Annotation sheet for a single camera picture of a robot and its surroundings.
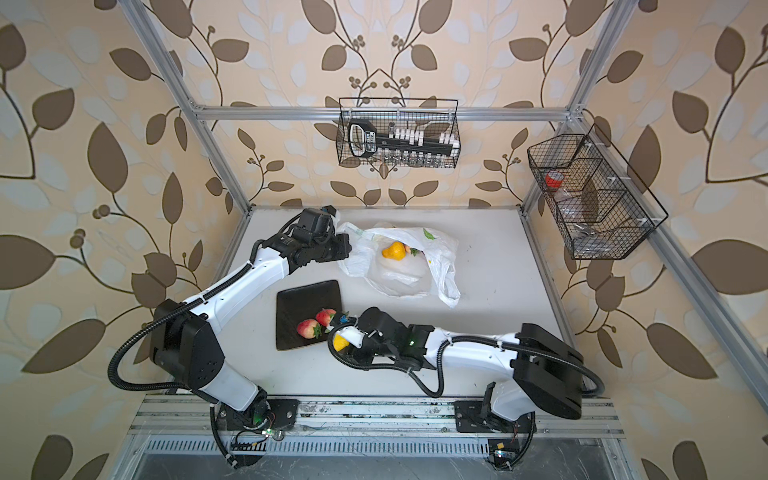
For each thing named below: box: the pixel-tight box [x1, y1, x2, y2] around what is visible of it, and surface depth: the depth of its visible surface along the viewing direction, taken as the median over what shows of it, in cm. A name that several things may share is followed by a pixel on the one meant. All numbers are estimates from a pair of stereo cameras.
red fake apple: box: [315, 308, 337, 327], surface depth 90 cm
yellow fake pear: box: [381, 241, 407, 261], surface depth 106 cm
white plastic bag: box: [336, 222, 461, 308], surface depth 85 cm
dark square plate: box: [276, 280, 343, 351], surface depth 93 cm
